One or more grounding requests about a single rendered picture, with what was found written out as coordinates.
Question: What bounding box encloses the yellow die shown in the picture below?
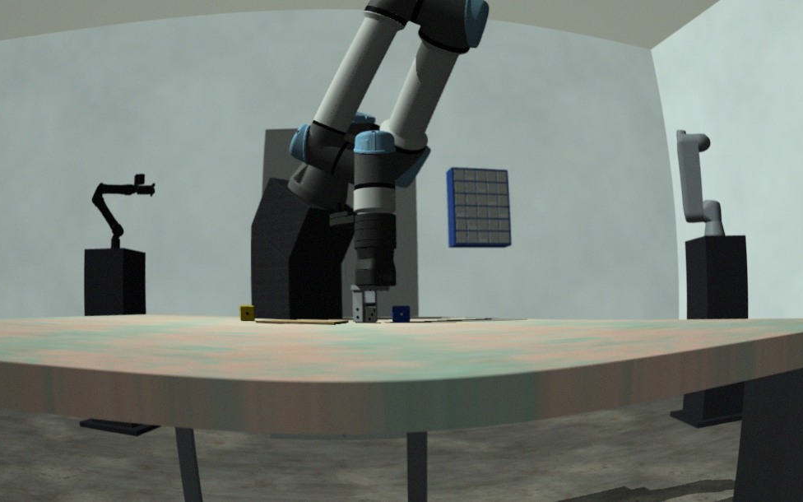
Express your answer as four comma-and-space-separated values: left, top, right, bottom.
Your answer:
240, 305, 255, 321

